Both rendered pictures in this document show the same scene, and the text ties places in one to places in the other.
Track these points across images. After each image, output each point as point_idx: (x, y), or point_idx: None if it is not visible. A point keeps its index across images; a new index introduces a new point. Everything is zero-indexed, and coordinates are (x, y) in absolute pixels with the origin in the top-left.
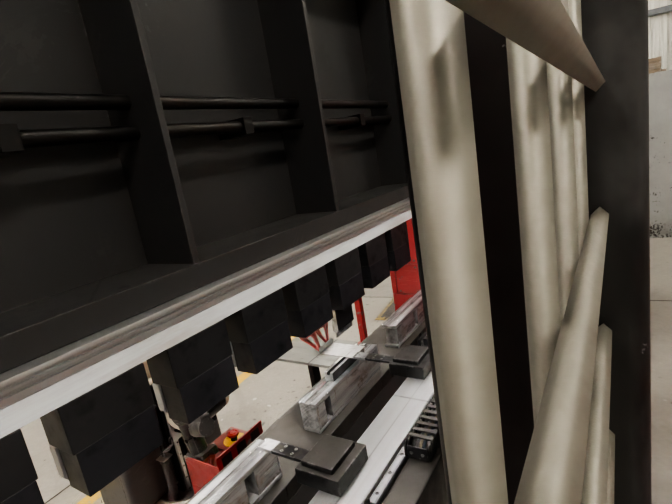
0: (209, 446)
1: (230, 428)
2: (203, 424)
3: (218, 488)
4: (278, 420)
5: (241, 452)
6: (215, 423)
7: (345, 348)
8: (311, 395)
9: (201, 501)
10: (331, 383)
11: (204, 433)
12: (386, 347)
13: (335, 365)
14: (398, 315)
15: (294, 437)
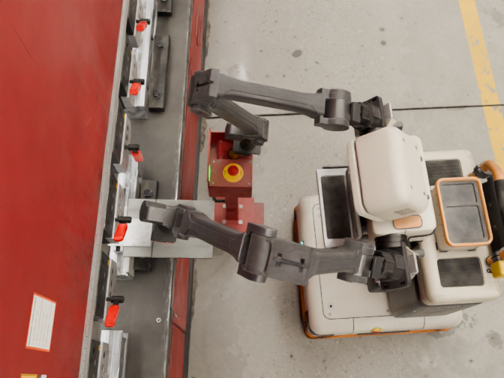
0: (239, 148)
1: (250, 184)
2: (227, 127)
3: (139, 62)
4: (175, 169)
5: (181, 127)
6: (397, 306)
7: (128, 235)
8: (131, 165)
9: (142, 52)
10: (122, 187)
11: (226, 127)
12: (126, 332)
13: (124, 203)
14: (110, 369)
15: (147, 155)
